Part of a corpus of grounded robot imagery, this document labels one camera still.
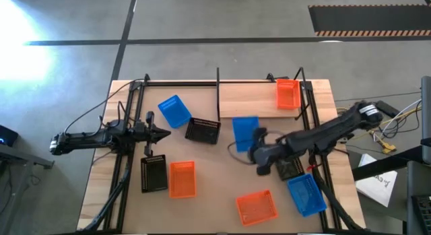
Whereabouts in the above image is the hazard striped floor mat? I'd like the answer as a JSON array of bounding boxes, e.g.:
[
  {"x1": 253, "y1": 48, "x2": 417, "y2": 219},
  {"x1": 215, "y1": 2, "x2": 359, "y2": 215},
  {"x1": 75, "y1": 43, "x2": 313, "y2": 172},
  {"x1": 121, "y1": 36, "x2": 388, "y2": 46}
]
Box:
[{"x1": 308, "y1": 4, "x2": 431, "y2": 38}]

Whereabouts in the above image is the black power strip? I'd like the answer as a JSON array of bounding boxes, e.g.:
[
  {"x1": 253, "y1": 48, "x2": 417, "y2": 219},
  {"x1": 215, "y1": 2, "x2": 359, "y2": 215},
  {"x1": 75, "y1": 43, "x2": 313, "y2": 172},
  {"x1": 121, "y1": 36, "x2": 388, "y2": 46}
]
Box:
[{"x1": 375, "y1": 100, "x2": 402, "y2": 119}]

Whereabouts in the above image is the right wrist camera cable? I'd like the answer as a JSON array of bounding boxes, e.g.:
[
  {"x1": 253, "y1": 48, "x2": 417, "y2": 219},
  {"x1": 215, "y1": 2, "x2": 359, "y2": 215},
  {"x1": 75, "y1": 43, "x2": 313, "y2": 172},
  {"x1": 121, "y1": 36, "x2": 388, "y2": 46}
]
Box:
[{"x1": 227, "y1": 129, "x2": 287, "y2": 166}]

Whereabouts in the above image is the black aluminium table frame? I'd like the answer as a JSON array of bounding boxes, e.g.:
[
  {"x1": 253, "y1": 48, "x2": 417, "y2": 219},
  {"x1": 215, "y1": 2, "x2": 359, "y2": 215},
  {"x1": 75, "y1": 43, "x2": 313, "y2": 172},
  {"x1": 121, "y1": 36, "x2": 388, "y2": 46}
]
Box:
[{"x1": 76, "y1": 73, "x2": 366, "y2": 234}]

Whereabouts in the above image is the black device blue light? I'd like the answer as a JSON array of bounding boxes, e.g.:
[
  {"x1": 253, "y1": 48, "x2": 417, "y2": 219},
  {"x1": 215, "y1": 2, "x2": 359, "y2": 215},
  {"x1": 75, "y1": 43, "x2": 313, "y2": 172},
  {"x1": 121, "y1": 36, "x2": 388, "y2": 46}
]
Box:
[{"x1": 0, "y1": 124, "x2": 20, "y2": 147}]

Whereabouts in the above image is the white cable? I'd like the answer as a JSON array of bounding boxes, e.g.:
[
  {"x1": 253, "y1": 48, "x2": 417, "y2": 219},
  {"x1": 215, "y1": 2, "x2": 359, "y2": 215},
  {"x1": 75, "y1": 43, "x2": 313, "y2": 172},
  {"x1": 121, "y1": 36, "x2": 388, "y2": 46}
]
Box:
[{"x1": 372, "y1": 98, "x2": 424, "y2": 143}]

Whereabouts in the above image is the wooden shelf board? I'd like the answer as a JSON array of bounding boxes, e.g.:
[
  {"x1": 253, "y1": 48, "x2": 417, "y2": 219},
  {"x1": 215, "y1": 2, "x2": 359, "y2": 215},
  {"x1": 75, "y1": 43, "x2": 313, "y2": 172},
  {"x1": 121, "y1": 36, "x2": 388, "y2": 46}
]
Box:
[{"x1": 218, "y1": 82, "x2": 304, "y2": 119}]

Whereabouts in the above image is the orange plastic basket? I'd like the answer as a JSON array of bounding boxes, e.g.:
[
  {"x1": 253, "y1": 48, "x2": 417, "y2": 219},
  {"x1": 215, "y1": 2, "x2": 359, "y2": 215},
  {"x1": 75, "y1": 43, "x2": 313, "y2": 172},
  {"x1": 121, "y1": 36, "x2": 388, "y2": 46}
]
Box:
[
  {"x1": 235, "y1": 189, "x2": 279, "y2": 227},
  {"x1": 168, "y1": 160, "x2": 197, "y2": 199},
  {"x1": 275, "y1": 78, "x2": 302, "y2": 110}
]

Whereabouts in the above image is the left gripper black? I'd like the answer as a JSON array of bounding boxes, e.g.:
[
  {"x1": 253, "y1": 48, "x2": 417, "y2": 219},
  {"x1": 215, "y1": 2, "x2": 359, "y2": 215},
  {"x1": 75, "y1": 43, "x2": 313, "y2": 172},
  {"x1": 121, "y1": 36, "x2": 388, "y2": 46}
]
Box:
[{"x1": 133, "y1": 110, "x2": 172, "y2": 158}]

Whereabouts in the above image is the yellow cable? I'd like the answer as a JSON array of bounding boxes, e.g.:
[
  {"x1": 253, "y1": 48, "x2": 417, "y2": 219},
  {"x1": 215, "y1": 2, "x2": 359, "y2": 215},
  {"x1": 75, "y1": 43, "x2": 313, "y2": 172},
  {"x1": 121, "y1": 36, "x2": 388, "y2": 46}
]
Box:
[{"x1": 350, "y1": 106, "x2": 422, "y2": 141}]

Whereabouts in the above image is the grey computer monitor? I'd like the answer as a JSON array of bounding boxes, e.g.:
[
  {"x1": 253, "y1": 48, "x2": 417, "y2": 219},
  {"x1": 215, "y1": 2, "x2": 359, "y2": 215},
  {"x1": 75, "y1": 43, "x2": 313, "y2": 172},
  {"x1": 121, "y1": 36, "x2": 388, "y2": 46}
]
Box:
[{"x1": 420, "y1": 75, "x2": 431, "y2": 165}]

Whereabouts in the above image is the white paper sheet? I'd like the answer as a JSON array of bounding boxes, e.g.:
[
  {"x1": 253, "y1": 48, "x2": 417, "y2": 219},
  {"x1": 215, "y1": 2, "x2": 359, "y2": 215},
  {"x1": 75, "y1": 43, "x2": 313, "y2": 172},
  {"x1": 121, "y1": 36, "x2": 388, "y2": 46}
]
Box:
[{"x1": 355, "y1": 153, "x2": 399, "y2": 208}]

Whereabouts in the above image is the dark grey desk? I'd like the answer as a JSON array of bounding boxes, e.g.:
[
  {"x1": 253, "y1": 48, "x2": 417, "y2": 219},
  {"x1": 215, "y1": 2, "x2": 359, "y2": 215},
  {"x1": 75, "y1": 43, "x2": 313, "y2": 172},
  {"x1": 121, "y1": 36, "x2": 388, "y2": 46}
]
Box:
[{"x1": 352, "y1": 137, "x2": 431, "y2": 235}]

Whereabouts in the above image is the black metal shelf frame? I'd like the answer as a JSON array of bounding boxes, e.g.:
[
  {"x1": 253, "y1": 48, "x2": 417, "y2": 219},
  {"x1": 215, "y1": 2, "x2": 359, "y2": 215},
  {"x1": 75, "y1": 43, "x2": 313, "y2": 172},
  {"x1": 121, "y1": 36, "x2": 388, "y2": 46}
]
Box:
[{"x1": 215, "y1": 66, "x2": 312, "y2": 122}]

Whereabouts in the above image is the black plastic basket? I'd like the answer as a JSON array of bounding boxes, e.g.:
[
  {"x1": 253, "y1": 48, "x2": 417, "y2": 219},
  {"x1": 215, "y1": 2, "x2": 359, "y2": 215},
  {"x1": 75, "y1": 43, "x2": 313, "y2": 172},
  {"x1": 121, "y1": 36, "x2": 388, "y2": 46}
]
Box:
[
  {"x1": 275, "y1": 156, "x2": 306, "y2": 181},
  {"x1": 184, "y1": 116, "x2": 222, "y2": 145},
  {"x1": 140, "y1": 154, "x2": 169, "y2": 194}
]

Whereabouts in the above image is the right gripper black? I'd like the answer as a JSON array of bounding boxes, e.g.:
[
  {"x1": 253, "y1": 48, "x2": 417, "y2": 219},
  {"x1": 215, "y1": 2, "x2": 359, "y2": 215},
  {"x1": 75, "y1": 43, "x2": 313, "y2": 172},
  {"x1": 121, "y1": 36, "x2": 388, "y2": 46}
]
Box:
[{"x1": 248, "y1": 142, "x2": 294, "y2": 177}]

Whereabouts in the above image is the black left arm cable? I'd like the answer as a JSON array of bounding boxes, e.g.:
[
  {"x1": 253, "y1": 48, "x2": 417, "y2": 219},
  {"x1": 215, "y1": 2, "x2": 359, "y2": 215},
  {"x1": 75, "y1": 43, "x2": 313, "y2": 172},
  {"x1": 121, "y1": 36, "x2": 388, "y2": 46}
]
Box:
[{"x1": 63, "y1": 78, "x2": 146, "y2": 135}]

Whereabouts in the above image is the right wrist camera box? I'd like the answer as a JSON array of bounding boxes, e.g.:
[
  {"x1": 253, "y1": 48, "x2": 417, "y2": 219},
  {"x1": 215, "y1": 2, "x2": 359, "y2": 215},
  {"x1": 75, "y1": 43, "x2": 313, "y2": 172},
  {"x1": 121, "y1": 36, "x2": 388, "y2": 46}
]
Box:
[{"x1": 252, "y1": 126, "x2": 269, "y2": 144}]

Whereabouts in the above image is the blue plastic basket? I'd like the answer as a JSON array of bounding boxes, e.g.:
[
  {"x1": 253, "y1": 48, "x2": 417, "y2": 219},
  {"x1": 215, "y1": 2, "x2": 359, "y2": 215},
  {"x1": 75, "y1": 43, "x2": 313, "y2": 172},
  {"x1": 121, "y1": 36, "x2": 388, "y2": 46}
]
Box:
[
  {"x1": 286, "y1": 173, "x2": 328, "y2": 218},
  {"x1": 231, "y1": 116, "x2": 261, "y2": 153},
  {"x1": 157, "y1": 94, "x2": 193, "y2": 129}
]

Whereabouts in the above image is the thin black floor cable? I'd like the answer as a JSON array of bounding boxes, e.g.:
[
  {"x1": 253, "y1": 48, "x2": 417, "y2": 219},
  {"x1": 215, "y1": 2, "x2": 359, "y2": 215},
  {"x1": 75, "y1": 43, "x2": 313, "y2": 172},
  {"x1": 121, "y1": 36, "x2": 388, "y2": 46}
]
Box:
[{"x1": 335, "y1": 91, "x2": 422, "y2": 103}]

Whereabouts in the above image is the black keyboard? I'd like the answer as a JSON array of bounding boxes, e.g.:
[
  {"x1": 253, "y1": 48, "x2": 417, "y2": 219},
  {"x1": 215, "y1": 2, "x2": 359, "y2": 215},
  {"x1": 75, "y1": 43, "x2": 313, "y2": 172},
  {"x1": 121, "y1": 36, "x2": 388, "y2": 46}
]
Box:
[{"x1": 411, "y1": 193, "x2": 431, "y2": 235}]

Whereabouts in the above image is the yellow plug connector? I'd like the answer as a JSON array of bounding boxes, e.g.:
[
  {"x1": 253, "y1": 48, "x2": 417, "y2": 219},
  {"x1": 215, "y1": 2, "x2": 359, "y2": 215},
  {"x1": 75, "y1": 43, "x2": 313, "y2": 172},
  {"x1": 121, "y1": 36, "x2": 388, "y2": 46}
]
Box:
[{"x1": 381, "y1": 142, "x2": 397, "y2": 155}]

